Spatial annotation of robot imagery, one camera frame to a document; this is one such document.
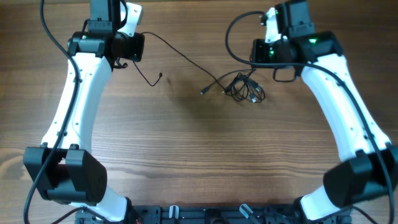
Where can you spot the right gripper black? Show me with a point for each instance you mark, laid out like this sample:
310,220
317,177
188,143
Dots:
296,9

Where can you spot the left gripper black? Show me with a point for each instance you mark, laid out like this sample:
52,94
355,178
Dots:
138,41

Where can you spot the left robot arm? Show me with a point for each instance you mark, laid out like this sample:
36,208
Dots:
62,168

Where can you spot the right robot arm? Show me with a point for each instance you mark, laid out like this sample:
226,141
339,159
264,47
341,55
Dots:
368,160

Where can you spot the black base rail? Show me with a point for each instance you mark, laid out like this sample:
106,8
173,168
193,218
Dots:
269,214

